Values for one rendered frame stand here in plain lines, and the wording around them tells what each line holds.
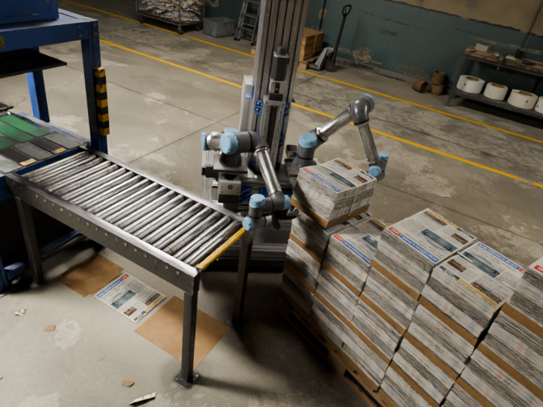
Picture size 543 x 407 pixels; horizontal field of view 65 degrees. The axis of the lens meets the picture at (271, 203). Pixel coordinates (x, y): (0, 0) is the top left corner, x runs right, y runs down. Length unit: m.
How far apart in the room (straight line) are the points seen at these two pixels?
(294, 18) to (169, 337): 2.05
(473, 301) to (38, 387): 2.17
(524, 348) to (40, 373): 2.33
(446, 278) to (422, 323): 0.30
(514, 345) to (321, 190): 1.10
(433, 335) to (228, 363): 1.19
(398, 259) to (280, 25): 1.52
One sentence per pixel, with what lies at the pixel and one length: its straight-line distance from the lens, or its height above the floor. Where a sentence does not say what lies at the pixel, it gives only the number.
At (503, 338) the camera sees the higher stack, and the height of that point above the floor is 0.96.
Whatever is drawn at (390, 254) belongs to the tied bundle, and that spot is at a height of 0.96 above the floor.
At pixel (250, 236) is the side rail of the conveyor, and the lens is 2.37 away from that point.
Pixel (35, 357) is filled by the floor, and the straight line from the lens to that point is 2.85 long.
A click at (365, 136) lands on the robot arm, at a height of 1.18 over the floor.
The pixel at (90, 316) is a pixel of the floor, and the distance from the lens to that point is 2.97.
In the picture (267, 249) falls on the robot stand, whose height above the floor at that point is 0.23.
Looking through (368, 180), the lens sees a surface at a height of 1.06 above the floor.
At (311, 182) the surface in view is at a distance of 2.33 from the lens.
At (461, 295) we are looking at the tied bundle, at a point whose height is 1.02.
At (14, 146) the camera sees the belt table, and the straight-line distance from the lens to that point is 3.15.
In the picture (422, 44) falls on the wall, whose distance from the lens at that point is 8.76.
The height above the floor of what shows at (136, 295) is 0.01.
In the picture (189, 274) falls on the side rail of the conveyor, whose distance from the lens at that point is 2.02.
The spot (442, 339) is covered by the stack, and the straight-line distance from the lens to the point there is 2.14.
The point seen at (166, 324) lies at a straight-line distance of 2.88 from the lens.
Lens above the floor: 2.18
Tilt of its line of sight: 33 degrees down
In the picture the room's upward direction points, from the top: 9 degrees clockwise
